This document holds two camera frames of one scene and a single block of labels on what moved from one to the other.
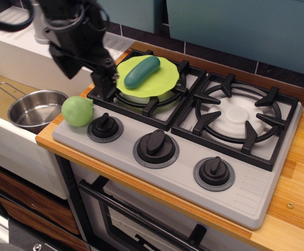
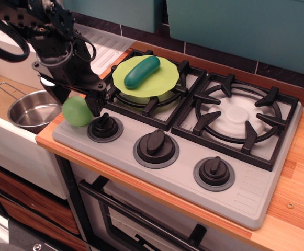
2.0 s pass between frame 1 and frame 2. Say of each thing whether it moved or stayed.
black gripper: moved
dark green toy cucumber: stayed
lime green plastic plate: stayed
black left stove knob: stayed
